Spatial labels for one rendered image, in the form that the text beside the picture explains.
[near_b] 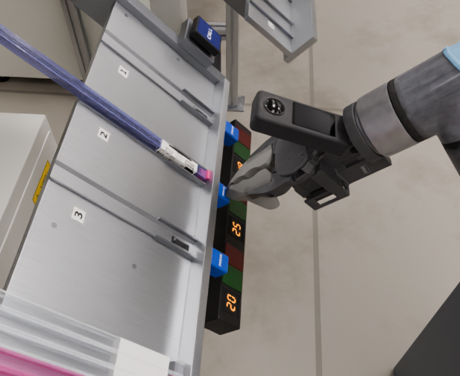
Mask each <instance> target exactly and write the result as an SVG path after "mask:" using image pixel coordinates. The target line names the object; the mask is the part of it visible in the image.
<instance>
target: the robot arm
mask: <svg viewBox="0 0 460 376"><path fill-rule="evenodd" d="M250 128H251V130H252V131H256V132H259V133H261V134H265V135H269V136H271V137H270V138H269V139H268V140H266V141H265V142H264V143H263V144H262V145H261V146H260V147H259V148H258V149H257V150H256V151H255V152H254V153H253V154H252V155H251V156H250V157H249V159H248V160H247V161H246V162H245V163H244V164H243V165H242V166H241V168H240V169H239V170H238V172H237V173H236V174H235V175H234V176H233V178H232V179H231V181H230V182H229V184H228V186H227V188H226V194H225V196H226V197H228V198H230V199H232V200H234V201H249V202H251V203H254V204H256V205H258V206H260V207H263V208H265V209H267V210H273V209H276V208H278V207H279V206H280V203H279V200H278V198H277V197H278V196H281V195H284V194H286V193H287V192H288V191H289V190H290V188H291V187H293V188H294V191H295V192H296V193H298V194H299V195H300V196H302V197H303V198H306V200H305V201H304V202H305V203H306V204H307V205H309V206H310V207H311V208H312V209H313V210H318V209H320V208H322V207H325V206H327V205H329V204H332V203H334V202H336V201H338V200H341V199H343V198H346V197H348V196H349V195H350V190H349V185H350V184H351V183H353V182H356V181H358V180H360V179H362V178H365V177H367V176H369V175H372V174H373V173H375V172H378V171H380V170H382V169H384V168H387V167H389V166H391V165H392V163H391V158H390V156H392V155H394V154H397V153H399V152H401V151H403V150H406V149H407V148H410V147H412V146H413V145H417V144H418V143H420V142H423V141H424V140H427V139H429V138H431V137H433V136H437V137H438V138H439V140H440V142H441V144H442V146H443V147H444V150H445V151H446V153H447V155H448V157H449V158H450V160H451V162H452V164H453V165H454V167H455V169H456V171H457V172H458V174H459V176H460V42H458V43H456V44H454V45H452V46H447V47H445V48H443V49H442V51H441V52H439V53H437V54H436V55H434V56H432V57H431V58H429V59H427V60H425V61H424V62H422V63H419V64H418V65H416V66H414V67H413V68H411V69H409V70H407V71H406V72H404V73H402V74H401V75H398V76H397V77H396V78H393V79H391V80H390V81H388V82H386V83H384V84H382V85H381V86H379V87H377V88H376V89H374V90H371V91H370V92H369V93H366V94H364V95H363V96H361V97H359V98H358V99H357V101H355V102H353V103H352V104H350V105H348V106H346V107H345V108H344V109H343V116H341V115H338V114H336V113H332V112H329V111H326V110H322V109H320V108H317V107H313V106H310V105H308V104H304V103H301V102H299V101H294V100H291V99H289V98H285V97H282V96H279V95H275V94H273V93H269V92H266V91H263V90H260V91H258V92H257V94H256V95H255V97H254V99H253V102H252V107H251V120H250ZM330 195H335V196H336V198H334V199H331V200H329V201H327V202H324V203H323V204H319V203H318V201H320V200H321V199H323V198H326V197H328V196H330Z"/></svg>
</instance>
